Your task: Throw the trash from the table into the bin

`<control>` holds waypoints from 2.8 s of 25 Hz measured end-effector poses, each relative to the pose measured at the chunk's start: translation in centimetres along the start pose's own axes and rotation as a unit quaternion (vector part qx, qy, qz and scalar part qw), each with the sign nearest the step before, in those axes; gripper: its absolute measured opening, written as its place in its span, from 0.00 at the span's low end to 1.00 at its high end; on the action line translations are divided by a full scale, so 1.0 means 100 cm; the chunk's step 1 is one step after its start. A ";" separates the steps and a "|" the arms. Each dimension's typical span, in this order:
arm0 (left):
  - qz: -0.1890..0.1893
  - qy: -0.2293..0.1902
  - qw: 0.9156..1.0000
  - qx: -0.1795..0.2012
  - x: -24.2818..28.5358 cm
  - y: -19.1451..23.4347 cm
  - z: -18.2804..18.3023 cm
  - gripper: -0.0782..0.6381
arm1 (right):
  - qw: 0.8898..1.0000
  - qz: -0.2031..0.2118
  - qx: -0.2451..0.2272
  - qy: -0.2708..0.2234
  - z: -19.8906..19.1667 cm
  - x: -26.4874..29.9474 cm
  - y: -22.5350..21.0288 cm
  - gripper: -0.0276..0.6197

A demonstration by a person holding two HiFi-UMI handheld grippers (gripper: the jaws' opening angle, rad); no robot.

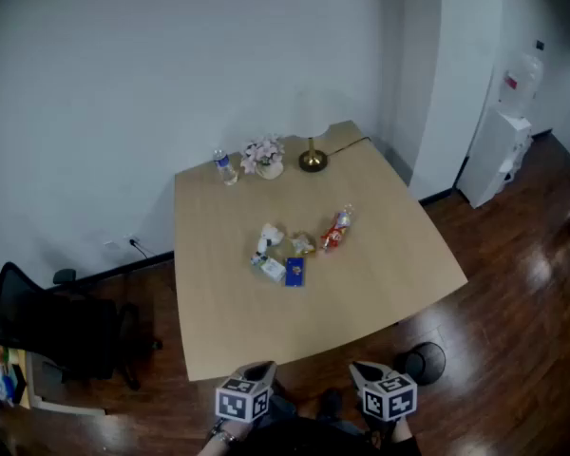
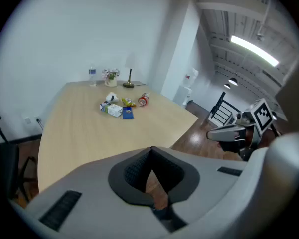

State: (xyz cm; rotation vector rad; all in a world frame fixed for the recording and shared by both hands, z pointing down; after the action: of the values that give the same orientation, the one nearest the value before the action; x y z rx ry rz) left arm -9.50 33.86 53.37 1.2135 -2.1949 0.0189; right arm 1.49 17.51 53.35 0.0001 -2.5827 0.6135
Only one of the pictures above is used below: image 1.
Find black round trash bin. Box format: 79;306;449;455
393;341;447;387

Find black lamp cable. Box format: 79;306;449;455
327;135;372;157

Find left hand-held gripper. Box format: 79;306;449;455
214;360;278;424

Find clear water bottle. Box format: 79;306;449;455
212;147;239;186

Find black office chair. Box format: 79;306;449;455
0;261;163;391

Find gold wrapper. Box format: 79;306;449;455
288;231;317;257

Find large clear water jug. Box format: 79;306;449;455
497;53;545;119

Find white green carton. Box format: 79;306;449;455
250;252;287;283

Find white wall outlet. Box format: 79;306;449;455
103;234;142;252

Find blue packet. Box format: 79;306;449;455
284;256;307;288

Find white paper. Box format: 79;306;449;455
257;222;286;256

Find black wall plug cable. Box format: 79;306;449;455
128;237;163;259

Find clear plastic bottle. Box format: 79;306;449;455
319;202;354;253

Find low white shelf frame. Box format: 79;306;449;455
25;349;106;416

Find brass lamp base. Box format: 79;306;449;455
294;90;333;174

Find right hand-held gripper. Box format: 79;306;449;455
349;361;418;422

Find person's right forearm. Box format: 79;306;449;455
388;418;423;456

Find white water dispenser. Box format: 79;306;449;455
455;105;534;209

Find pink flowers in white pot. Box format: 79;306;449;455
239;134;286;181

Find person's left forearm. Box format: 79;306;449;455
203;420;254;456

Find person's black top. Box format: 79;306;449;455
237;413;424;456

